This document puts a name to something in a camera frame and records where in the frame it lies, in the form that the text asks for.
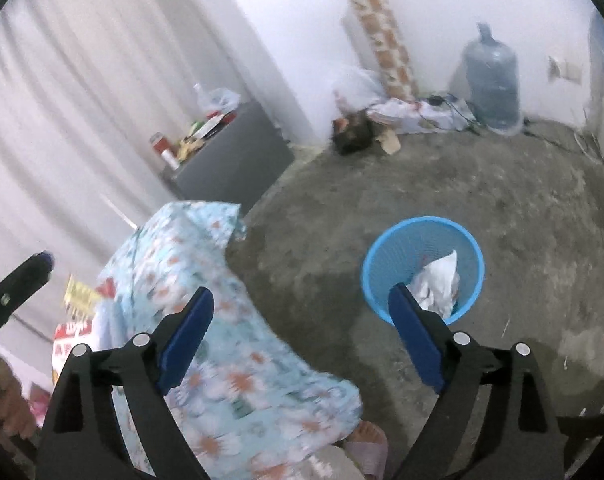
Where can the blue plastic wastebasket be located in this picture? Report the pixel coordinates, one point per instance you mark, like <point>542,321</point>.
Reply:
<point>381,270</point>

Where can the red snack bag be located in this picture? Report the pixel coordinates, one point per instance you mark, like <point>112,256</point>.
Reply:
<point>74,342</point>

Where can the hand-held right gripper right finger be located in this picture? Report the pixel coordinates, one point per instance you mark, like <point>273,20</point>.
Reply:
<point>416,340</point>

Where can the brown cardboard scrap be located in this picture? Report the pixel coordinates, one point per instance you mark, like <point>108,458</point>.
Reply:
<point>389,141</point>

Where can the person's left hand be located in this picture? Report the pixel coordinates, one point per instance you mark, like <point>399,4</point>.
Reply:
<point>17,415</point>

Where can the white curtain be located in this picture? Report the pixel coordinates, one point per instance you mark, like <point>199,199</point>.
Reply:
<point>82,85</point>

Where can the pink slipper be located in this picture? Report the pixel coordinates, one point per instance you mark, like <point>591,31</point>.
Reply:
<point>369,460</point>

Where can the white tissue paper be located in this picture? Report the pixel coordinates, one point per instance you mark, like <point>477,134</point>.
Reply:
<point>436,285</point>

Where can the small white bottle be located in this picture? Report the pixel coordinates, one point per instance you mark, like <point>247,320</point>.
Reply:
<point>172,160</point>

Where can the blue water jug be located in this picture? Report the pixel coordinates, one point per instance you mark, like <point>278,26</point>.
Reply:
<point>491,80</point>

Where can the pile of snack packets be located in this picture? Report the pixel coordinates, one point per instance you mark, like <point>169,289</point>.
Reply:
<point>197,135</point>

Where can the yellow snack packet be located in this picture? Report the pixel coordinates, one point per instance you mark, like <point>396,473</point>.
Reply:
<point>82,296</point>

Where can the white plastic bag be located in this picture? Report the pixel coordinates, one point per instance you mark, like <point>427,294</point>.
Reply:
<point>357,85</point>

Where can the floral blue tablecloth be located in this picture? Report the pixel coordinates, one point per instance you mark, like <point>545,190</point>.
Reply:
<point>242,360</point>

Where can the clear plastic bag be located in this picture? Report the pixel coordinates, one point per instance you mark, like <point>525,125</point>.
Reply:
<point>217,100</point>

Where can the grey cabinet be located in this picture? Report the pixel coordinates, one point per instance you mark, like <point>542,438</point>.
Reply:
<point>232,160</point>

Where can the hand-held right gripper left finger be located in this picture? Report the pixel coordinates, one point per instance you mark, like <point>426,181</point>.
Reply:
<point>187,340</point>

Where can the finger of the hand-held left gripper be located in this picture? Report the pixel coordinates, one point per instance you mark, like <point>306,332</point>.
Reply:
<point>17,287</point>

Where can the person's foot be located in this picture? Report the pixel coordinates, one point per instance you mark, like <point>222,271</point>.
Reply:
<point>370,432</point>

